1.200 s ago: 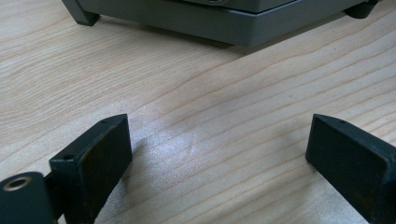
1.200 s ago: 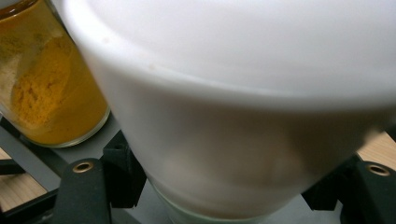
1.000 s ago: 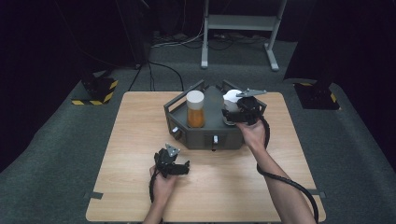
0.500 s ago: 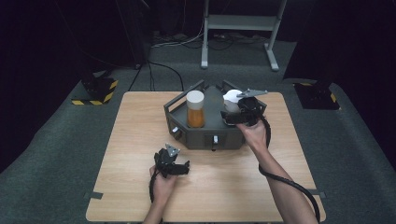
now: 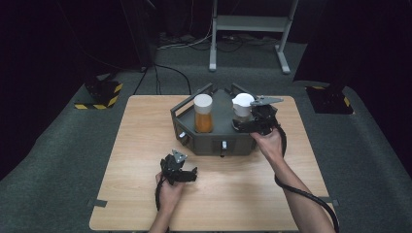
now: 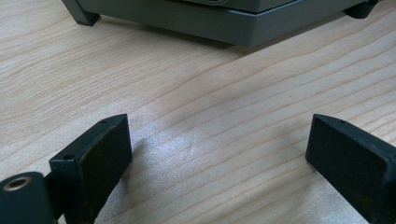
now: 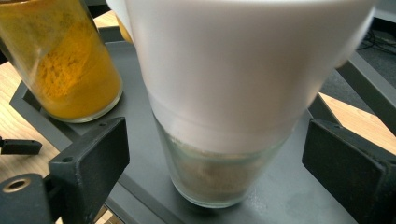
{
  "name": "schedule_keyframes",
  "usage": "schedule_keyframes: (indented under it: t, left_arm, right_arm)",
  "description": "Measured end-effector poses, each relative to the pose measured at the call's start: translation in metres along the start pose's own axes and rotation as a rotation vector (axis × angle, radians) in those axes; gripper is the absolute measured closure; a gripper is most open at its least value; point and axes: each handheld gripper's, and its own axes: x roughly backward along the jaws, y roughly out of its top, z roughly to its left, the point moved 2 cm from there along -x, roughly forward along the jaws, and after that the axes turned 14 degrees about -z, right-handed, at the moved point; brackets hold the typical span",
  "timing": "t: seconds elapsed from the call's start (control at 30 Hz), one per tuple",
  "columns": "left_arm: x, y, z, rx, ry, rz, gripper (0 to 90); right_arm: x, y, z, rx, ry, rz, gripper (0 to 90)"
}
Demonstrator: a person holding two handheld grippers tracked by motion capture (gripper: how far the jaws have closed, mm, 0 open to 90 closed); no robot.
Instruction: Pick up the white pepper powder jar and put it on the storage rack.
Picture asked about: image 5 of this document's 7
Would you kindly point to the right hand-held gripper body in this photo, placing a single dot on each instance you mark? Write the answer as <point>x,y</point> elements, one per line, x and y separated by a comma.
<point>264,113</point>

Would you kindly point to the white-capped orange bottle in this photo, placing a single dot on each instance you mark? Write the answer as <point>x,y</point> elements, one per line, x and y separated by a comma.
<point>203,113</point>

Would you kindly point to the white metal stand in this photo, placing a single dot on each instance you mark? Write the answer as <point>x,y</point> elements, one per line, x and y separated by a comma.
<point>249,24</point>

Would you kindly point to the grey tape strip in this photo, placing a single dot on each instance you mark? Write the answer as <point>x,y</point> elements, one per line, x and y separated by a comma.
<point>330,201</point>
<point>97,203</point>

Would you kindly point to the person's right hand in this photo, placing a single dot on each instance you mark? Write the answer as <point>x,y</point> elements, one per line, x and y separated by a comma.
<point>269,145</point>

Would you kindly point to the black base with hazard stripes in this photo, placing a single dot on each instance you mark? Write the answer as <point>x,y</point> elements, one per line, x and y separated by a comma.
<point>102,94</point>
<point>328,100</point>

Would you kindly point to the person's left hand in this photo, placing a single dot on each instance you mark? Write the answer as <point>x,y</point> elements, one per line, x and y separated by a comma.
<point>169,194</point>

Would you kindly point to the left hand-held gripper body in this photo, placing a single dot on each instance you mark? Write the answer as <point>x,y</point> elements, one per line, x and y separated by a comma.
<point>173,165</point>

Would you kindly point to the white-capped brown bottle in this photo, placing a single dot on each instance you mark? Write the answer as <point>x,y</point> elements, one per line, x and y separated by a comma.
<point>243,105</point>

